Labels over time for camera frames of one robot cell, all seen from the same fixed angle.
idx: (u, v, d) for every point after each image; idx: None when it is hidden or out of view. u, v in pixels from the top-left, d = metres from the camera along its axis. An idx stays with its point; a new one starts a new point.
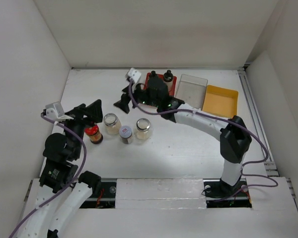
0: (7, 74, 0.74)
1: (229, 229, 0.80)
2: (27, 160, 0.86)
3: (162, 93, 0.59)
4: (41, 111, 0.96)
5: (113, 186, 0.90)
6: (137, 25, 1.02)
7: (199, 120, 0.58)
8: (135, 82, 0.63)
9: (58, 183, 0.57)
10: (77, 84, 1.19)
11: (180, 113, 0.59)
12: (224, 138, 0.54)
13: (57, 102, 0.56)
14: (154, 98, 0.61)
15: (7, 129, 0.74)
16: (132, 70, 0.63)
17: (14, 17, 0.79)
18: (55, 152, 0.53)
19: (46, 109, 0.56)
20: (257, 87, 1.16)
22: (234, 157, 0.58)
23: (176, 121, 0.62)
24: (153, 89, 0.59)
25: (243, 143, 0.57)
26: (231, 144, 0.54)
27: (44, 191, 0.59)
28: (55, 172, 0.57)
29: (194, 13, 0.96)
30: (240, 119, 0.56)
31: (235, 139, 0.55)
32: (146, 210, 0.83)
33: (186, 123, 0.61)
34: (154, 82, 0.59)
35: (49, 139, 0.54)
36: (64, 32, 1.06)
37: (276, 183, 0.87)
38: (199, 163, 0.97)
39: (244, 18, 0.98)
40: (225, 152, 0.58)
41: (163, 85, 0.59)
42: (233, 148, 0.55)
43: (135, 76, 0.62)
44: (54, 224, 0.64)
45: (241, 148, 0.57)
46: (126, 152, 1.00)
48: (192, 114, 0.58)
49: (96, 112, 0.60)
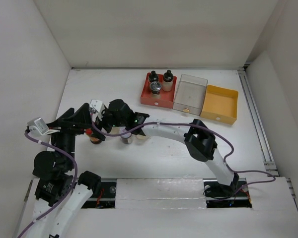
0: (8, 76, 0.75)
1: (229, 230, 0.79)
2: (27, 160, 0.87)
3: (124, 112, 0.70)
4: (41, 112, 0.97)
5: (113, 186, 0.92)
6: (137, 24, 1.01)
7: (164, 130, 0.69)
8: (99, 111, 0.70)
9: (54, 196, 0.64)
10: (78, 84, 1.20)
11: (146, 126, 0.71)
12: (188, 141, 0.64)
13: (38, 120, 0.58)
14: (119, 118, 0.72)
15: (7, 131, 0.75)
16: (93, 100, 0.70)
17: (15, 19, 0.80)
18: (46, 173, 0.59)
19: (29, 128, 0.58)
20: (257, 87, 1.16)
22: (204, 157, 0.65)
23: (146, 134, 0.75)
24: (115, 110, 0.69)
25: (207, 143, 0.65)
26: (194, 145, 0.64)
27: (41, 204, 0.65)
28: (49, 186, 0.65)
29: (195, 12, 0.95)
30: (200, 121, 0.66)
31: (198, 141, 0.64)
32: (145, 209, 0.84)
33: (155, 134, 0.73)
34: (115, 104, 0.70)
35: (39, 160, 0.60)
36: (64, 32, 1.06)
37: (273, 178, 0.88)
38: (199, 163, 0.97)
39: (244, 16, 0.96)
40: (195, 154, 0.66)
41: (123, 104, 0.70)
42: (198, 149, 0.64)
43: (97, 106, 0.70)
44: (55, 229, 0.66)
45: (207, 148, 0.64)
46: (126, 152, 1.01)
48: (158, 125, 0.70)
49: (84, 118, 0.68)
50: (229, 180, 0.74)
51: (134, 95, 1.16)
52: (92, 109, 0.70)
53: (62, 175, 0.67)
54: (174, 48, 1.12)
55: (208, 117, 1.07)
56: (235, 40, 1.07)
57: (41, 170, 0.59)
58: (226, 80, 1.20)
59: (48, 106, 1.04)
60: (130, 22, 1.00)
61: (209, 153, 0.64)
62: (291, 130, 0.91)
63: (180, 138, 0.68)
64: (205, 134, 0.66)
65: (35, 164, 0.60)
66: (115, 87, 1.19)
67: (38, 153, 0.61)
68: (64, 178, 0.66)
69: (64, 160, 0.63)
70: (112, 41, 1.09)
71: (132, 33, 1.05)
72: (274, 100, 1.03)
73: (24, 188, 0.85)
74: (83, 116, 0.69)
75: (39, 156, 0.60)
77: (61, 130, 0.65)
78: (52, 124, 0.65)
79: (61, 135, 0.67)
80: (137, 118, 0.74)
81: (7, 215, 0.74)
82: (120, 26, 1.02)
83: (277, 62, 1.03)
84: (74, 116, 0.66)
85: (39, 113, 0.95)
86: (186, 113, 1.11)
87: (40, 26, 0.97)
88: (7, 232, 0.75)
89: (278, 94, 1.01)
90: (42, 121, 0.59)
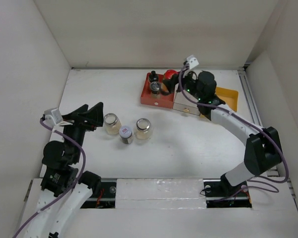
0: (9, 76, 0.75)
1: (228, 230, 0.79)
2: (28, 161, 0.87)
3: (208, 89, 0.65)
4: (41, 113, 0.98)
5: (113, 186, 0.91)
6: (137, 25, 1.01)
7: (232, 122, 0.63)
8: (189, 68, 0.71)
9: (59, 186, 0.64)
10: (78, 84, 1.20)
11: (216, 110, 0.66)
12: (251, 142, 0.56)
13: (55, 109, 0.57)
14: (199, 90, 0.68)
15: (7, 131, 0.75)
16: (192, 57, 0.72)
17: (15, 19, 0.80)
18: (54, 161, 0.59)
19: (44, 116, 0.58)
20: (257, 86, 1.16)
22: (255, 169, 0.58)
23: (211, 119, 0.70)
24: (202, 82, 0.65)
25: (269, 158, 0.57)
26: (255, 150, 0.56)
27: (46, 196, 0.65)
28: (56, 176, 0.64)
29: (195, 12, 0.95)
30: (275, 132, 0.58)
31: (261, 148, 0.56)
32: (146, 209, 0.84)
33: (219, 120, 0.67)
34: (204, 77, 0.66)
35: (48, 148, 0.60)
36: (64, 33, 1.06)
37: (277, 189, 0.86)
38: (199, 163, 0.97)
39: (244, 17, 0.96)
40: (247, 161, 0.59)
41: (214, 81, 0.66)
42: (256, 156, 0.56)
43: (191, 63, 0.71)
44: (54, 227, 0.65)
45: (266, 164, 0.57)
46: (126, 152, 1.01)
48: (228, 115, 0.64)
49: (96, 116, 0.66)
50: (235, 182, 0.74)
51: (134, 95, 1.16)
52: (187, 63, 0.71)
53: (68, 167, 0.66)
54: (174, 48, 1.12)
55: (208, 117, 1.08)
56: (235, 40, 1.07)
57: (52, 159, 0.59)
58: (226, 80, 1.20)
59: (48, 107, 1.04)
60: (130, 22, 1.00)
61: (264, 170, 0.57)
62: (291, 131, 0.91)
63: (242, 135, 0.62)
64: (272, 150, 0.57)
65: (45, 153, 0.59)
66: (115, 87, 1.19)
67: (49, 142, 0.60)
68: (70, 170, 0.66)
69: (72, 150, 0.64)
70: (112, 41, 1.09)
71: (132, 33, 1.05)
72: (274, 100, 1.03)
73: (24, 189, 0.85)
74: (96, 114, 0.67)
75: (50, 144, 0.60)
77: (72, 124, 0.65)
78: (66, 115, 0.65)
79: (72, 128, 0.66)
80: (211, 100, 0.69)
81: (7, 217, 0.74)
82: (120, 26, 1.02)
83: (277, 62, 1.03)
84: (89, 111, 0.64)
85: (39, 113, 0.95)
86: (186, 113, 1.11)
87: (40, 27, 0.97)
88: (7, 233, 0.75)
89: (278, 94, 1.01)
90: (59, 112, 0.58)
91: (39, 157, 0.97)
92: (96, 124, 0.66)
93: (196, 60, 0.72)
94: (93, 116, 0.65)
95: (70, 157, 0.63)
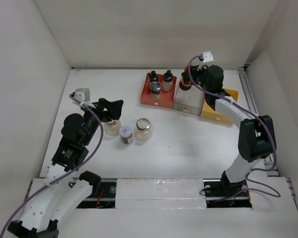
0: (8, 76, 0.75)
1: (228, 230, 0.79)
2: (27, 161, 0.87)
3: (215, 80, 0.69)
4: (41, 112, 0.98)
5: (113, 186, 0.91)
6: (137, 25, 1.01)
7: (232, 110, 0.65)
8: (203, 61, 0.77)
9: (71, 161, 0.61)
10: (77, 85, 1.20)
11: (219, 100, 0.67)
12: (243, 124, 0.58)
13: (86, 89, 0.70)
14: (207, 83, 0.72)
15: (7, 131, 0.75)
16: (208, 53, 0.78)
17: (15, 19, 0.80)
18: (72, 131, 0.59)
19: (75, 92, 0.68)
20: (257, 86, 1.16)
22: (247, 152, 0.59)
23: (215, 109, 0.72)
24: (210, 73, 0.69)
25: (262, 144, 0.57)
26: (247, 134, 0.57)
27: (55, 169, 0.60)
28: (69, 151, 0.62)
29: (195, 12, 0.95)
30: (270, 120, 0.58)
31: (253, 134, 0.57)
32: (146, 209, 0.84)
33: (222, 110, 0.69)
34: (214, 69, 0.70)
35: (68, 119, 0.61)
36: (64, 32, 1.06)
37: (279, 194, 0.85)
38: (199, 163, 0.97)
39: (244, 16, 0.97)
40: (242, 144, 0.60)
41: (222, 73, 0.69)
42: (248, 140, 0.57)
43: (206, 57, 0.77)
44: (54, 216, 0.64)
45: (258, 149, 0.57)
46: (126, 152, 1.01)
48: (229, 103, 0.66)
49: (116, 109, 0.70)
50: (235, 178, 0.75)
51: (134, 95, 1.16)
52: (202, 57, 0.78)
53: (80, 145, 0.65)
54: (174, 48, 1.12)
55: (208, 118, 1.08)
56: (235, 40, 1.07)
57: (70, 128, 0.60)
58: (226, 80, 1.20)
59: (48, 107, 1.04)
60: (130, 22, 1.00)
61: (255, 154, 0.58)
62: (291, 131, 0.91)
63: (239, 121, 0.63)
64: (266, 137, 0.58)
65: (65, 122, 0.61)
66: (115, 87, 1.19)
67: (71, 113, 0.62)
68: (83, 148, 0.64)
69: (88, 126, 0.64)
70: (112, 41, 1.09)
71: (132, 33, 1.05)
72: (274, 100, 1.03)
73: (24, 189, 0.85)
74: (116, 107, 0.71)
75: (71, 115, 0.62)
77: (95, 107, 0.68)
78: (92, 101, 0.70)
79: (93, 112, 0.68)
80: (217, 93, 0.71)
81: (7, 216, 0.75)
82: (120, 26, 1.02)
83: (277, 62, 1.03)
84: (111, 102, 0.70)
85: (39, 113, 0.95)
86: (186, 113, 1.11)
87: (40, 27, 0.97)
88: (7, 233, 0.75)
89: (278, 94, 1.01)
90: (89, 91, 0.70)
91: (39, 157, 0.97)
92: (112, 117, 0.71)
93: (211, 56, 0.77)
94: (113, 108, 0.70)
95: (85, 133, 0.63)
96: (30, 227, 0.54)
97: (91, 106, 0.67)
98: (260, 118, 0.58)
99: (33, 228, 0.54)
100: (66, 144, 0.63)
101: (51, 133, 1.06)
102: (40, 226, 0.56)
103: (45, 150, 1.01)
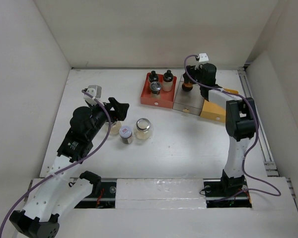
0: (8, 76, 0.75)
1: (228, 230, 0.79)
2: (27, 161, 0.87)
3: (208, 75, 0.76)
4: (41, 112, 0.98)
5: (113, 186, 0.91)
6: (137, 25, 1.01)
7: (221, 96, 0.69)
8: (199, 61, 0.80)
9: (76, 153, 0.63)
10: (77, 85, 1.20)
11: (212, 91, 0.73)
12: (228, 103, 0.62)
13: (98, 87, 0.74)
14: (203, 78, 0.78)
15: (7, 132, 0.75)
16: (204, 54, 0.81)
17: (15, 19, 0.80)
18: (81, 122, 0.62)
19: (88, 89, 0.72)
20: (257, 87, 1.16)
22: (232, 130, 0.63)
23: (209, 100, 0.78)
24: (204, 69, 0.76)
25: (246, 122, 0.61)
26: (230, 111, 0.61)
27: (60, 160, 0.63)
28: (75, 144, 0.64)
29: (195, 12, 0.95)
30: (253, 100, 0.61)
31: (236, 110, 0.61)
32: (146, 210, 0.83)
33: (214, 99, 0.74)
34: (208, 66, 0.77)
35: (77, 111, 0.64)
36: (64, 32, 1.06)
37: (279, 193, 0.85)
38: (199, 163, 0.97)
39: (244, 17, 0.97)
40: (228, 122, 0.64)
41: (215, 69, 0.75)
42: (231, 117, 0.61)
43: (202, 57, 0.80)
44: (56, 210, 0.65)
45: (242, 126, 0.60)
46: (126, 152, 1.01)
48: (220, 91, 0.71)
49: (122, 110, 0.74)
50: (233, 173, 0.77)
51: (134, 95, 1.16)
52: (198, 57, 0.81)
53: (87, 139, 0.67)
54: (174, 48, 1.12)
55: (208, 118, 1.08)
56: (235, 40, 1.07)
57: (79, 119, 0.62)
58: (226, 80, 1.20)
59: (48, 107, 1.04)
60: (130, 22, 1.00)
61: (240, 131, 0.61)
62: (291, 131, 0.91)
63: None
64: (250, 115, 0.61)
65: (74, 114, 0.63)
66: (115, 87, 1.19)
67: (80, 107, 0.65)
68: (88, 140, 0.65)
69: (96, 119, 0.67)
70: (112, 41, 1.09)
71: (132, 33, 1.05)
72: (273, 100, 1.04)
73: (24, 188, 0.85)
74: (122, 110, 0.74)
75: (79, 108, 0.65)
77: (104, 105, 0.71)
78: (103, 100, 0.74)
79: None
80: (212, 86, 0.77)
81: None
82: (120, 26, 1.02)
83: (277, 62, 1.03)
84: (119, 103, 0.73)
85: (39, 113, 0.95)
86: (186, 113, 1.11)
87: (40, 27, 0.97)
88: (7, 232, 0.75)
89: (278, 94, 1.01)
90: (99, 89, 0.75)
91: (39, 158, 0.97)
92: (118, 117, 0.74)
93: (207, 57, 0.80)
94: (120, 108, 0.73)
95: (92, 127, 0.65)
96: (33, 216, 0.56)
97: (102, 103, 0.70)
98: (245, 98, 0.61)
99: (36, 217, 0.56)
100: (73, 137, 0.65)
101: (51, 133, 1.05)
102: (43, 216, 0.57)
103: (45, 150, 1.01)
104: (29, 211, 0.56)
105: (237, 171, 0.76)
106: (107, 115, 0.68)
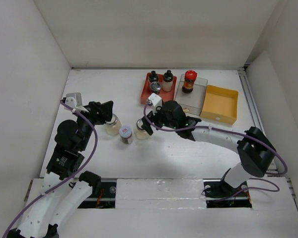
0: (8, 76, 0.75)
1: (228, 230, 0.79)
2: (27, 161, 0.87)
3: (176, 114, 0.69)
4: (41, 112, 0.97)
5: (113, 186, 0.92)
6: (137, 25, 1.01)
7: (215, 135, 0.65)
8: (155, 104, 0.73)
9: (66, 170, 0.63)
10: (77, 84, 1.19)
11: (197, 130, 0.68)
12: (242, 149, 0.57)
13: (77, 94, 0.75)
14: (171, 120, 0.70)
15: (6, 132, 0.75)
16: (153, 95, 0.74)
17: (15, 19, 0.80)
18: (66, 137, 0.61)
19: (66, 98, 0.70)
20: (257, 87, 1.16)
22: (257, 172, 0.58)
23: (195, 139, 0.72)
24: (168, 111, 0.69)
25: (265, 156, 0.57)
26: (249, 154, 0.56)
27: (50, 178, 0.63)
28: (63, 159, 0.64)
29: (195, 12, 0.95)
30: (258, 129, 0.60)
31: (253, 150, 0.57)
32: (146, 210, 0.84)
33: (203, 139, 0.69)
34: (168, 105, 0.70)
35: (61, 127, 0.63)
36: (64, 32, 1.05)
37: (278, 188, 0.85)
38: (199, 163, 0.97)
39: (244, 17, 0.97)
40: (248, 166, 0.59)
41: (177, 105, 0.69)
42: (252, 159, 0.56)
43: (154, 100, 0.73)
44: (54, 219, 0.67)
45: (264, 162, 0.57)
46: (126, 152, 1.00)
48: (208, 130, 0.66)
49: (107, 111, 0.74)
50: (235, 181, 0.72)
51: (134, 95, 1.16)
52: (150, 102, 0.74)
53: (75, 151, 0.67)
54: (174, 48, 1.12)
55: (208, 117, 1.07)
56: (235, 40, 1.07)
57: (64, 136, 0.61)
58: (226, 80, 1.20)
59: (48, 106, 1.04)
60: (130, 22, 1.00)
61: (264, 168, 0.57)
62: (291, 131, 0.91)
63: (231, 145, 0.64)
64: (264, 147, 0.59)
65: (58, 130, 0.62)
66: (115, 87, 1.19)
67: (65, 120, 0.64)
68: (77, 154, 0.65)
69: (82, 135, 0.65)
70: (112, 41, 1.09)
71: (132, 33, 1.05)
72: (273, 100, 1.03)
73: (24, 189, 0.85)
74: (108, 110, 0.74)
75: (64, 122, 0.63)
77: (88, 111, 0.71)
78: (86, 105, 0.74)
79: (86, 116, 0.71)
80: (188, 122, 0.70)
81: (7, 216, 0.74)
82: (120, 26, 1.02)
83: (277, 62, 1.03)
84: (101, 105, 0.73)
85: (39, 113, 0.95)
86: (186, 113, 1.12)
87: (40, 27, 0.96)
88: None
89: (278, 94, 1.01)
90: (78, 96, 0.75)
91: (39, 158, 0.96)
92: (105, 118, 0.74)
93: (157, 96, 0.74)
94: (104, 109, 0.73)
95: (81, 139, 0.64)
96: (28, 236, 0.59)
97: (84, 110, 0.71)
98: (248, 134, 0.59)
99: (31, 236, 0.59)
100: (61, 151, 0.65)
101: (51, 133, 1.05)
102: (38, 234, 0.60)
103: (45, 150, 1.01)
104: (23, 231, 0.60)
105: (239, 182, 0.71)
106: (93, 126, 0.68)
